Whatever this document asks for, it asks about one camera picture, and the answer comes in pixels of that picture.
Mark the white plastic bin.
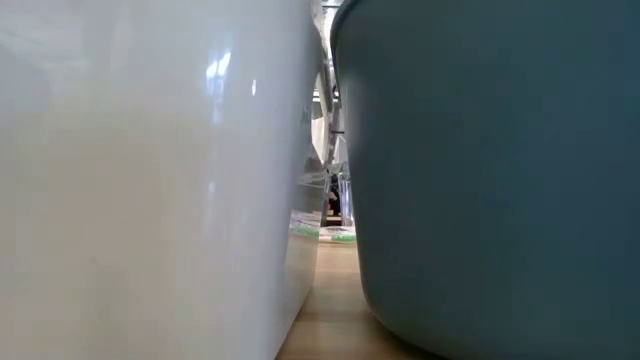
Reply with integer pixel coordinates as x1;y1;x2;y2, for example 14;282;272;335
0;0;335;360

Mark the teal plastic bin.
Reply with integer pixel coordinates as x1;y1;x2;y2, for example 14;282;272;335
329;0;640;360

